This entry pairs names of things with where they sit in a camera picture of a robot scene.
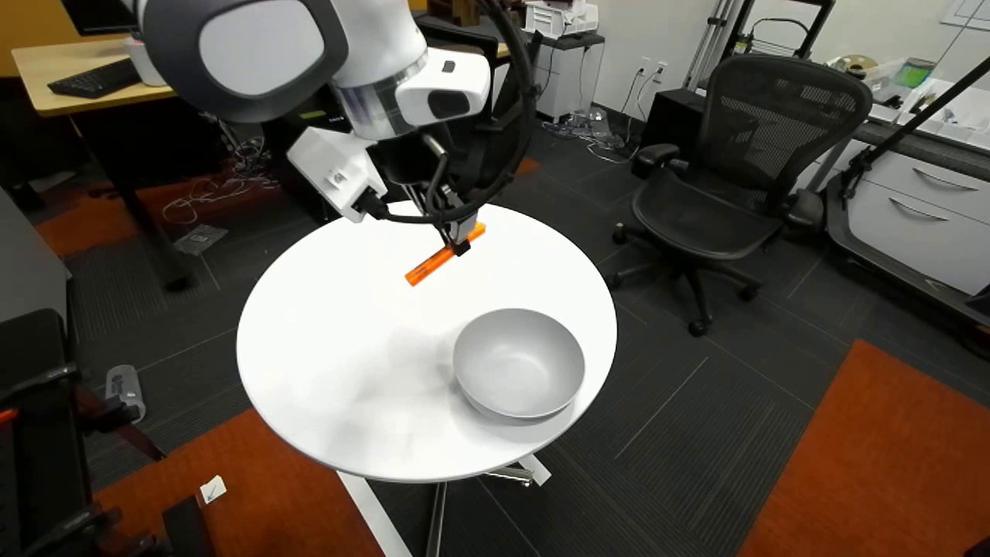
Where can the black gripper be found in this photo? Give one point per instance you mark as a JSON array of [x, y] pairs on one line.
[[410, 172]]

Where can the orange pen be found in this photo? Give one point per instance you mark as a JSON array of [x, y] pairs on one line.
[[427, 269]]

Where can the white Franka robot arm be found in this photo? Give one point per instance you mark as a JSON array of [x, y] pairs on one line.
[[381, 42]]

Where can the grey bowl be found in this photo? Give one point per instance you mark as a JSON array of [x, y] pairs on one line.
[[517, 366]]

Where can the black armchair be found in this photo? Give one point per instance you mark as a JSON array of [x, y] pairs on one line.
[[496, 140]]

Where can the white cabinet under printer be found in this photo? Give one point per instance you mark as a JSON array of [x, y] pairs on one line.
[[564, 81]]

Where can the white printer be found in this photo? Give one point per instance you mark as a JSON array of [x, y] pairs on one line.
[[562, 18]]

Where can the black box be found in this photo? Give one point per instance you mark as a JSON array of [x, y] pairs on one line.
[[672, 118]]

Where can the black mesh office chair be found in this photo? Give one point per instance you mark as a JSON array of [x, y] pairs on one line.
[[701, 217]]

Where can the white table base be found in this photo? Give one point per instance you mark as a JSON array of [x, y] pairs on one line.
[[369, 512]]

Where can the black tripod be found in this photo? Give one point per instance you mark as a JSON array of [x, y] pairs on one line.
[[736, 35]]

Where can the small white tag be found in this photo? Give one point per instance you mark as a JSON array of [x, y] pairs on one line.
[[212, 491]]

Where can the black keyboard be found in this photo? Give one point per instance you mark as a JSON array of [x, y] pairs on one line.
[[95, 77]]

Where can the wooden desk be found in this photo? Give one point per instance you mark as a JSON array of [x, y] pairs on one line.
[[64, 63]]

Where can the black slanted stand pole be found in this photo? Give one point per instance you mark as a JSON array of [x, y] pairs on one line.
[[909, 125]]

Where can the white drawer cabinet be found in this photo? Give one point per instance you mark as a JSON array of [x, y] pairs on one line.
[[917, 221]]

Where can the black equipment cart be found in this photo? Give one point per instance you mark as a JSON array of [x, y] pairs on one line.
[[36, 414]]

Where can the green device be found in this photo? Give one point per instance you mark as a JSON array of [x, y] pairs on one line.
[[915, 71]]

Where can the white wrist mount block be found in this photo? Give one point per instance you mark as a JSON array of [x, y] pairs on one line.
[[333, 172]]

